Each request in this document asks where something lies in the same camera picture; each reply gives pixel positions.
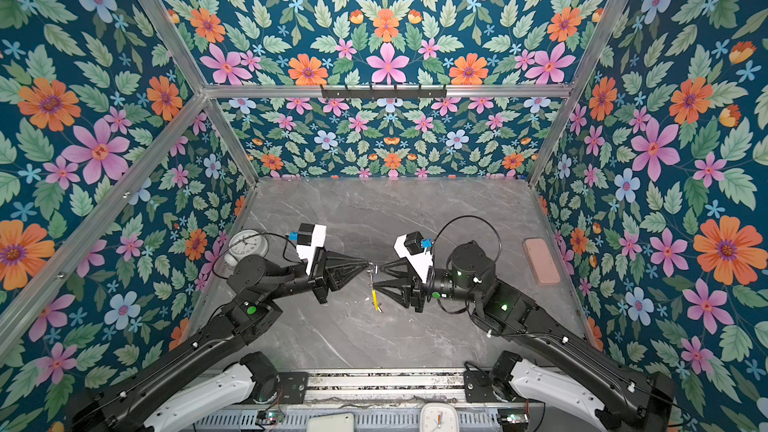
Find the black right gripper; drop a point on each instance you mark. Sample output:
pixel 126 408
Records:
pixel 413 292

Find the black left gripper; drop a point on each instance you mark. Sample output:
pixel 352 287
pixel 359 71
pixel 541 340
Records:
pixel 331 264

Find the large grey perforated keyring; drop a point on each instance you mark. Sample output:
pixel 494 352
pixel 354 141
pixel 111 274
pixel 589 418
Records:
pixel 374 294

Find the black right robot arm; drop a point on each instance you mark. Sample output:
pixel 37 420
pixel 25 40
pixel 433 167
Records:
pixel 578 379

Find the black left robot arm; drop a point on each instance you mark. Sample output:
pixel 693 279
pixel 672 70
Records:
pixel 168 395

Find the white alarm clock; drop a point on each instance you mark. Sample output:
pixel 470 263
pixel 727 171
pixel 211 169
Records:
pixel 244 244

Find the white square clock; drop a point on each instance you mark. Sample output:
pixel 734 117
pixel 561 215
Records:
pixel 438 417

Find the pink rectangular case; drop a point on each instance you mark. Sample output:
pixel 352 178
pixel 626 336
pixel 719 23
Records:
pixel 541 261

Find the white device at front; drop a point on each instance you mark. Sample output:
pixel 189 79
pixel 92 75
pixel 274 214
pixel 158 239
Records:
pixel 344 422

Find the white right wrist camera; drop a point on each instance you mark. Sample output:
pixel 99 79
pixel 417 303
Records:
pixel 417 251

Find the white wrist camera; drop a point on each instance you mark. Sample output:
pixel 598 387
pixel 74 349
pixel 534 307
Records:
pixel 417 251
pixel 308 239

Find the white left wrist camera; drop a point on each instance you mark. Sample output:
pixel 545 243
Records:
pixel 308 239

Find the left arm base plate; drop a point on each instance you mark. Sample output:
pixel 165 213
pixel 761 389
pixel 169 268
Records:
pixel 283 387

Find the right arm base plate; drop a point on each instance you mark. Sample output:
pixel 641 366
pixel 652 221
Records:
pixel 480 387

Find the black hook rail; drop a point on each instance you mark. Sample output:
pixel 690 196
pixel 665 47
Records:
pixel 371 92

